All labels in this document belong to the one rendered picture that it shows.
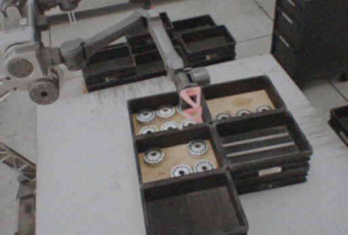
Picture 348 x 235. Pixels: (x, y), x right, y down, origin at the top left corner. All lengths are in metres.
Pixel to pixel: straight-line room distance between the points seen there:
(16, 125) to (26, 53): 2.14
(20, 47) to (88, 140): 0.84
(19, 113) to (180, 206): 2.34
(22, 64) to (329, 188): 1.48
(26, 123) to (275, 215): 2.43
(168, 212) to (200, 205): 0.14
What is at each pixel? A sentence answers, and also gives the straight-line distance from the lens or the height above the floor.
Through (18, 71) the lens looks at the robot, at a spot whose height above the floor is 1.44.
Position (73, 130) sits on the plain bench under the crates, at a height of 0.70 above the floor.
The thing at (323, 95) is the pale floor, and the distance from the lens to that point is 3.72.
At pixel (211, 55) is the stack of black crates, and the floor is 0.52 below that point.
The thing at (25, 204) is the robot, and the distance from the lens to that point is 2.83.
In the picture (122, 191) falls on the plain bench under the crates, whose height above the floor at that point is 0.70.
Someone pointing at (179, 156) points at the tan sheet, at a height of 0.83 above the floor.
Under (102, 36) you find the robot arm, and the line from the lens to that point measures 1.73.
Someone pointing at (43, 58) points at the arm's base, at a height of 1.47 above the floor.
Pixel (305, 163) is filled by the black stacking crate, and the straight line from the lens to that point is 2.01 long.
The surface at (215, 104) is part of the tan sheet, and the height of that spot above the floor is 0.83.
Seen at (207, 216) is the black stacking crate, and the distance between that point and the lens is 1.82.
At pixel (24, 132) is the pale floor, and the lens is 3.68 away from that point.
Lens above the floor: 2.35
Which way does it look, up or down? 41 degrees down
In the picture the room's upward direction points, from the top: 6 degrees counter-clockwise
